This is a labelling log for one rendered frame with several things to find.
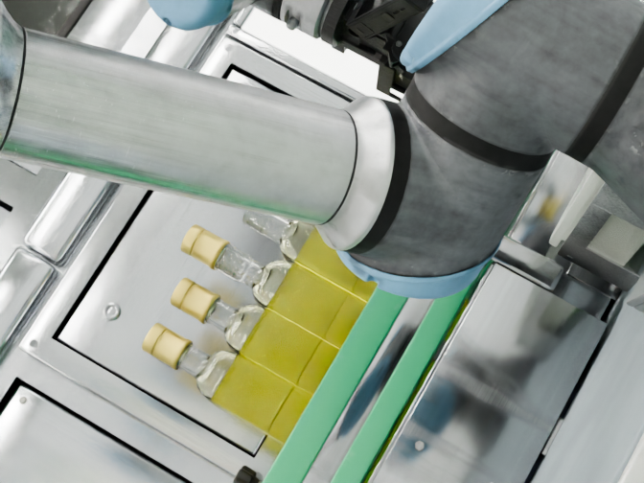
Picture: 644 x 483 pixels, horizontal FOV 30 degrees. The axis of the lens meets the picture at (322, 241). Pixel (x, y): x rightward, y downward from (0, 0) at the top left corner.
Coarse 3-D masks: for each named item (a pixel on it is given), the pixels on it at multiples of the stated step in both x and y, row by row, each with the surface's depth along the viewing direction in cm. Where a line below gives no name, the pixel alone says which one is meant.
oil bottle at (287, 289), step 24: (288, 264) 129; (264, 288) 128; (288, 288) 128; (312, 288) 128; (336, 288) 128; (288, 312) 127; (312, 312) 127; (336, 312) 127; (360, 312) 127; (336, 336) 126; (432, 360) 126
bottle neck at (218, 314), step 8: (216, 304) 129; (224, 304) 129; (208, 312) 129; (216, 312) 128; (224, 312) 128; (232, 312) 128; (208, 320) 129; (216, 320) 129; (224, 320) 128; (224, 328) 128
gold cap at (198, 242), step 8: (192, 232) 131; (200, 232) 131; (208, 232) 132; (184, 240) 131; (192, 240) 131; (200, 240) 131; (208, 240) 131; (216, 240) 131; (224, 240) 131; (184, 248) 131; (192, 248) 131; (200, 248) 131; (208, 248) 130; (216, 248) 130; (192, 256) 132; (200, 256) 131; (208, 256) 130; (216, 256) 130; (208, 264) 131
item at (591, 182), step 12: (588, 168) 122; (588, 180) 100; (600, 180) 101; (576, 192) 121; (588, 192) 102; (576, 204) 105; (588, 204) 107; (564, 216) 110; (576, 216) 108; (564, 228) 112; (552, 240) 116; (564, 240) 117
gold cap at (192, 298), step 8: (184, 280) 130; (176, 288) 129; (184, 288) 129; (192, 288) 129; (200, 288) 129; (176, 296) 129; (184, 296) 129; (192, 296) 129; (200, 296) 129; (208, 296) 129; (216, 296) 129; (176, 304) 129; (184, 304) 129; (192, 304) 129; (200, 304) 128; (208, 304) 128; (192, 312) 129; (200, 312) 128; (200, 320) 129
